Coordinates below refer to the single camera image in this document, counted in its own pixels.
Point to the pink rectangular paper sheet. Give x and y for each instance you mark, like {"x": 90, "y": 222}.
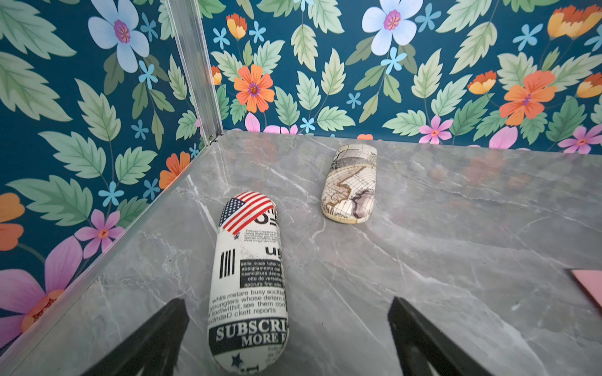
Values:
{"x": 591, "y": 281}

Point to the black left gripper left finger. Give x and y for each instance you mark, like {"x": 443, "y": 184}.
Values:
{"x": 153, "y": 349}

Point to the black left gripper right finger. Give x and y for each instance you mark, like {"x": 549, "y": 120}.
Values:
{"x": 422, "y": 348}

